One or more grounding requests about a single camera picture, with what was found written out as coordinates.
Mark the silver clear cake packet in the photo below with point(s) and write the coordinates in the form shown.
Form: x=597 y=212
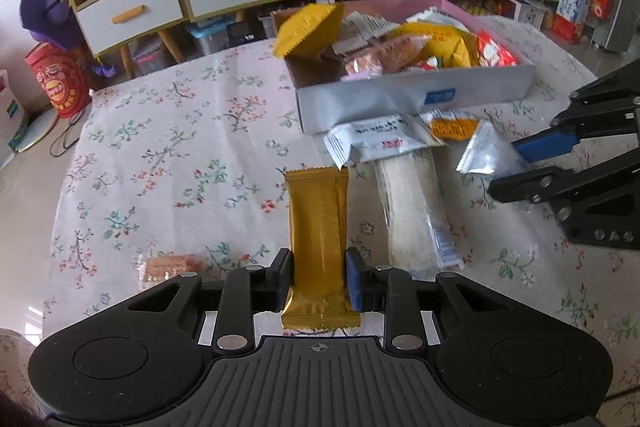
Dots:
x=485 y=152

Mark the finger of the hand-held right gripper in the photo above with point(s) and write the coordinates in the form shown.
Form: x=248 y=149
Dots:
x=530 y=188
x=540 y=146

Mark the white clock box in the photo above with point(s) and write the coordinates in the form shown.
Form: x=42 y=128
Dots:
x=527 y=12

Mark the yellow snack packet red print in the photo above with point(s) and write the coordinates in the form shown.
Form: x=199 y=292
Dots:
x=450 y=42

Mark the large plain yellow snack packet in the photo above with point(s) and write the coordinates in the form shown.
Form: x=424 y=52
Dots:
x=305 y=29

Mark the small clear orange wafer packet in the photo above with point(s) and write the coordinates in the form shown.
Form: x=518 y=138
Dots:
x=167 y=266

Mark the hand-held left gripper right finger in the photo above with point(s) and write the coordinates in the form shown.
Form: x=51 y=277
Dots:
x=354 y=279

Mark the blue plastic bin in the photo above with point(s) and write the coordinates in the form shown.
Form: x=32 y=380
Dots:
x=215 y=39

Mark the gold foil snack packet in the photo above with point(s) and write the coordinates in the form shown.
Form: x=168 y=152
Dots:
x=320 y=232

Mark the small orange snack packet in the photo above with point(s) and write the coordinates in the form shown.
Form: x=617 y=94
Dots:
x=452 y=129

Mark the long white bread packet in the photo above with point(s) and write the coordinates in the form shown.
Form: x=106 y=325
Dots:
x=407 y=207

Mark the red festive snack packet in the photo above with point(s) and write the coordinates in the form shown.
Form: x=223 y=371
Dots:
x=492 y=52

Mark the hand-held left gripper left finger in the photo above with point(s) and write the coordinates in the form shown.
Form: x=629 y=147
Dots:
x=280 y=277

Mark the pink-lined cardboard box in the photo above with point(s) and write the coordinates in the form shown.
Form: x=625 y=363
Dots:
x=380 y=99

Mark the floral tablecloth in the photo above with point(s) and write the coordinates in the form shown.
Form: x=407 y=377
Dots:
x=175 y=187

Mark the white silver snack packet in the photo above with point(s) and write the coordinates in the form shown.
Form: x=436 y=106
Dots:
x=370 y=137

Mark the purple plush toy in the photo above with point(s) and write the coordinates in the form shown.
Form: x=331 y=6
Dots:
x=40 y=7

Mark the pink heart snack packet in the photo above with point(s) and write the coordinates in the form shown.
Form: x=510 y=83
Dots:
x=385 y=54

